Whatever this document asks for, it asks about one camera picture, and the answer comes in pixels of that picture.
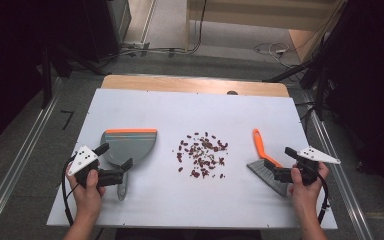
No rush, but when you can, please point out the wooden box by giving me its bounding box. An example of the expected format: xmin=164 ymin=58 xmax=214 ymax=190
xmin=288 ymin=28 xmax=324 ymax=64

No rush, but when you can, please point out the grey brush with orange handle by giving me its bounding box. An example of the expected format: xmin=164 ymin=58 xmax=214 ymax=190
xmin=246 ymin=128 xmax=290 ymax=198

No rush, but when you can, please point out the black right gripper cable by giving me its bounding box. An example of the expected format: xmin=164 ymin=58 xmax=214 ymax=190
xmin=315 ymin=171 xmax=331 ymax=225

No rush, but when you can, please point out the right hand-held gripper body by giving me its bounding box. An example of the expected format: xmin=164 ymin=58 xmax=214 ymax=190
xmin=273 ymin=146 xmax=342 ymax=186

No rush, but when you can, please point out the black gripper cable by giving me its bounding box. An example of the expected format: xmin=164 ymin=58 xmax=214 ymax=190
xmin=61 ymin=154 xmax=81 ymax=228
xmin=315 ymin=171 xmax=331 ymax=225

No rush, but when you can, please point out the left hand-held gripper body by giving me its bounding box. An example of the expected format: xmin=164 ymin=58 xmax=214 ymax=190
xmin=67 ymin=145 xmax=126 ymax=189

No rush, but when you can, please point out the grey power strip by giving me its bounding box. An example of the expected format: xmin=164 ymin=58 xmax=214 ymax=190
xmin=121 ymin=40 xmax=151 ymax=57

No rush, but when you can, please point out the metal floor rail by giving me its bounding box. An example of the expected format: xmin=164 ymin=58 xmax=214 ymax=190
xmin=0 ymin=77 xmax=64 ymax=238
xmin=302 ymin=89 xmax=376 ymax=240

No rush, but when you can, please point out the grey dustpan with orange edge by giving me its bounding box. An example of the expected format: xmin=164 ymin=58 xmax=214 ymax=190
xmin=99 ymin=128 xmax=158 ymax=202

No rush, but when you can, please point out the black stand leg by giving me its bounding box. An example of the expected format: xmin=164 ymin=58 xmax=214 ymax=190
xmin=39 ymin=43 xmax=54 ymax=110
xmin=262 ymin=59 xmax=318 ymax=84

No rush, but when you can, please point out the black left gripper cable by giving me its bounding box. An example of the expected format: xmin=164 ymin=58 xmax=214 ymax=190
xmin=61 ymin=154 xmax=81 ymax=228

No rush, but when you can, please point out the black floor cable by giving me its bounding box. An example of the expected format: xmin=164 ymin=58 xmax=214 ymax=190
xmin=99 ymin=0 xmax=209 ymax=68

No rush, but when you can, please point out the pile of red beans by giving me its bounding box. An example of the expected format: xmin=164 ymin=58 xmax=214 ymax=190
xmin=172 ymin=131 xmax=230 ymax=180

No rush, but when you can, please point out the person's right hand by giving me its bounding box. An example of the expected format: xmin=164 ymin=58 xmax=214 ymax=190
xmin=288 ymin=162 xmax=330 ymax=221

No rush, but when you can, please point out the wooden table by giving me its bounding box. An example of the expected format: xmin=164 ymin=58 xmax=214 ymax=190
xmin=100 ymin=74 xmax=290 ymax=98

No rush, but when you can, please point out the black cabinet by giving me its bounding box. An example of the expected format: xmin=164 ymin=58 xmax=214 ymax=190
xmin=79 ymin=0 xmax=133 ymax=64

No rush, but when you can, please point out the person's left hand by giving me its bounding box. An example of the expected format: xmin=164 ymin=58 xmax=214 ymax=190
xmin=65 ymin=162 xmax=107 ymax=224

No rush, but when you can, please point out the white board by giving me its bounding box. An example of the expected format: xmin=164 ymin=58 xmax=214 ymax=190
xmin=46 ymin=88 xmax=338 ymax=230

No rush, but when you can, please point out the white coiled cable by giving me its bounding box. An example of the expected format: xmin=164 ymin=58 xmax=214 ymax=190
xmin=253 ymin=41 xmax=298 ymax=69

